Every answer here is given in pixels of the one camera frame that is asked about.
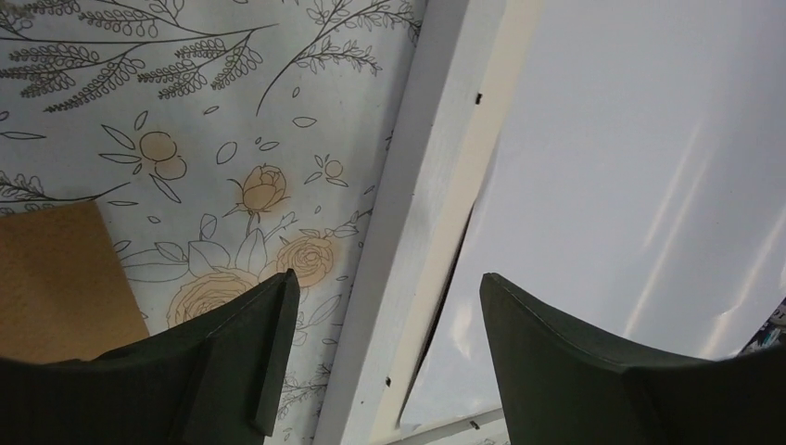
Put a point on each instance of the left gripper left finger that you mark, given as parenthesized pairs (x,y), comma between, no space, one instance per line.
(215,379)

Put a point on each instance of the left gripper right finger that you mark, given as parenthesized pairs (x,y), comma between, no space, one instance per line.
(565,381)

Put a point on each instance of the sunset photo with white mat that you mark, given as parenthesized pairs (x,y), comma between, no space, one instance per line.
(638,183)

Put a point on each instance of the cream mat board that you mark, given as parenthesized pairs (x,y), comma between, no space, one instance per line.
(491,106)

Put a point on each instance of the white picture frame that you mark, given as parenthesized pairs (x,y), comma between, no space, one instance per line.
(448,68)

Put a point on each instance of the brown backing board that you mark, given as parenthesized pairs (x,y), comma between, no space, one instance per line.
(64,294)

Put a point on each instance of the black foam lined case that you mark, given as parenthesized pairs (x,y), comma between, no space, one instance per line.
(770,334)

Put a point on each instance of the floral patterned table mat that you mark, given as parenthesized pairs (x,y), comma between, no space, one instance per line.
(223,140)

